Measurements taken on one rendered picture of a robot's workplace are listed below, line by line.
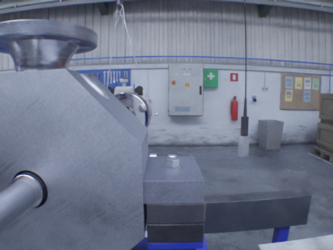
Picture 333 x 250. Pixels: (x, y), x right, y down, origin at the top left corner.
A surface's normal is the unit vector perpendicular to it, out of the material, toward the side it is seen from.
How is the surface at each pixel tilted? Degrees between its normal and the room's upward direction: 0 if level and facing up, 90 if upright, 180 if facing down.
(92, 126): 90
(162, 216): 90
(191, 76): 90
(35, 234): 90
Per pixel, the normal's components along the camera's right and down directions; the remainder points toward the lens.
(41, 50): 0.39, 0.64
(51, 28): 0.59, 0.11
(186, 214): 0.02, 0.14
